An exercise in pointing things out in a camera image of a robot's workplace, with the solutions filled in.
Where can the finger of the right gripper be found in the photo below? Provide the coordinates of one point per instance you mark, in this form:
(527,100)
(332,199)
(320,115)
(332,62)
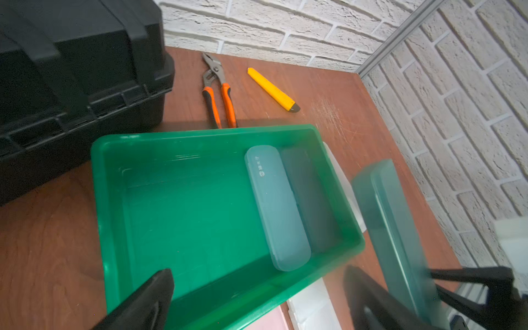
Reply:
(482,288)

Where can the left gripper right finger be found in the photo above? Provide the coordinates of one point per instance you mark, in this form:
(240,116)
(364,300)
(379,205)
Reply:
(372,307)

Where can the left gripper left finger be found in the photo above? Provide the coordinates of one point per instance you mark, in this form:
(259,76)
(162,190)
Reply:
(147,308)

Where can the dark green labelled pencil case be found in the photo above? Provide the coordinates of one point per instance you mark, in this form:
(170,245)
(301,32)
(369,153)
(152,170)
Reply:
(397,245)

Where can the grey frosted rectangular pencil case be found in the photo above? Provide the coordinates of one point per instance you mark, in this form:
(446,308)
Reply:
(311,308)

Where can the blue-grey frosted pencil case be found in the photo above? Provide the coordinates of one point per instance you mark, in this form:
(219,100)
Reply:
(281,221)

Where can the green plastic storage tray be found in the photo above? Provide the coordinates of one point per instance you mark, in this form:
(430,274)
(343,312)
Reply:
(183,201)

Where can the clear frosted pencil case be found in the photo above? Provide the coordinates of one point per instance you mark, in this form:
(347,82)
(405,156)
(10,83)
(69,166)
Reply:
(348,190)

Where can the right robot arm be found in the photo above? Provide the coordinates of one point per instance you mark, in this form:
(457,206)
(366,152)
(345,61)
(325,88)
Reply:
(512,237)

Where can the pink pencil case with label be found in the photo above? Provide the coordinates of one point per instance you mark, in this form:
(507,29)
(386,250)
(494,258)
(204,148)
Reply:
(273,320)

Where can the yellow utility knife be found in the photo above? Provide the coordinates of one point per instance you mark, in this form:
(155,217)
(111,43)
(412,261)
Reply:
(280,97)

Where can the black plastic toolbox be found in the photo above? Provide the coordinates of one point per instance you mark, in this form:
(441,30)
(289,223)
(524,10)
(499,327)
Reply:
(72,72)

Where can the right corner aluminium post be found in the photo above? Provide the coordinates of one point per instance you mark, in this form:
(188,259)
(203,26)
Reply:
(415,20)

